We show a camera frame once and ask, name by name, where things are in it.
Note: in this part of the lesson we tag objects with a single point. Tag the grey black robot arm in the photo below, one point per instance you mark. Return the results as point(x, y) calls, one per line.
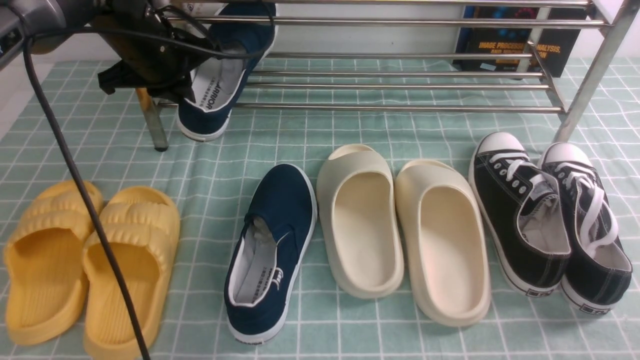
point(43, 25)

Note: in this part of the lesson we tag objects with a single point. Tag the right black canvas sneaker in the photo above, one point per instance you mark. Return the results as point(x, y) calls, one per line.
point(598, 272)

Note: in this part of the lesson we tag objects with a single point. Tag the black canvas sneaker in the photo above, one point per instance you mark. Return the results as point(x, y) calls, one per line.
point(522, 208)
point(598, 272)

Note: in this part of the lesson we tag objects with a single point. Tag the navy slip-on shoe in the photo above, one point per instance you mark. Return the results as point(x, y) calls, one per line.
point(218, 83)
point(267, 257)

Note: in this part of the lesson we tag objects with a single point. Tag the cream clog slipper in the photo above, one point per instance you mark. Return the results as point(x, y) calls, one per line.
point(445, 242)
point(356, 208)

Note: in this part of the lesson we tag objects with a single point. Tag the right cream clog slipper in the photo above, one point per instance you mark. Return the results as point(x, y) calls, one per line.
point(445, 242)

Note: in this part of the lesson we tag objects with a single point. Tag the left cream clog slipper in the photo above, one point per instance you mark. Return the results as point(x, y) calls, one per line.
point(356, 208)

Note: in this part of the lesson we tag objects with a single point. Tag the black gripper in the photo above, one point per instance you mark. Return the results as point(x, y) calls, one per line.
point(158, 48)

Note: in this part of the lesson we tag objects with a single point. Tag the left black canvas sneaker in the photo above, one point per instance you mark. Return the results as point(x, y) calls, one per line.
point(522, 208)

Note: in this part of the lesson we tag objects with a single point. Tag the stainless steel shoe rack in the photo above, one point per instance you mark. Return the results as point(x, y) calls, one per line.
point(420, 30)

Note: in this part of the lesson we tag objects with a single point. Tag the black image processing book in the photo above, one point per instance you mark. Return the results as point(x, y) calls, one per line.
point(554, 45)

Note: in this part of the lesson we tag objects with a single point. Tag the left yellow slide sandal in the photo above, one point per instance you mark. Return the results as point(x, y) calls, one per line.
point(43, 257)

